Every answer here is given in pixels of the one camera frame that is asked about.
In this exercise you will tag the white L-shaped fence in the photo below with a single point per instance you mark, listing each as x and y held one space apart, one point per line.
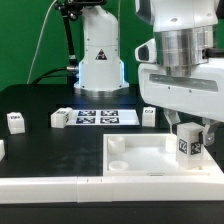
112 189

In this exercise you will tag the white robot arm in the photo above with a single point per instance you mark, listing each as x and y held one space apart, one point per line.
180 70

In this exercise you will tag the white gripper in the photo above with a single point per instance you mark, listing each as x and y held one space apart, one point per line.
201 94

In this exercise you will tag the white square tabletop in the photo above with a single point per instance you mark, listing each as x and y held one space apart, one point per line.
149 155

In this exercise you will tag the white block at left edge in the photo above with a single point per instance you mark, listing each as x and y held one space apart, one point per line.
2 150

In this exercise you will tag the white sheet with tags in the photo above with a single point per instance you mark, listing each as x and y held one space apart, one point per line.
103 117

